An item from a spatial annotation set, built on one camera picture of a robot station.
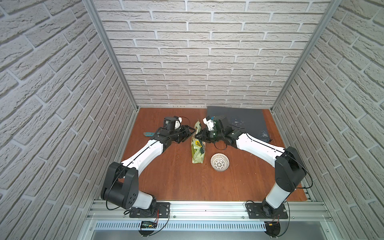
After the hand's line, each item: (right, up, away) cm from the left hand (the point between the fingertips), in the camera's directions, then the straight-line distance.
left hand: (193, 127), depth 83 cm
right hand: (-1, -7, -4) cm, 8 cm away
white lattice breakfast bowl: (+16, -22, +7) cm, 28 cm away
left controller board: (-22, -49, -12) cm, 55 cm away
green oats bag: (+3, -10, -5) cm, 11 cm away
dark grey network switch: (+41, +4, +24) cm, 48 cm away
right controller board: (+38, -47, -14) cm, 63 cm away
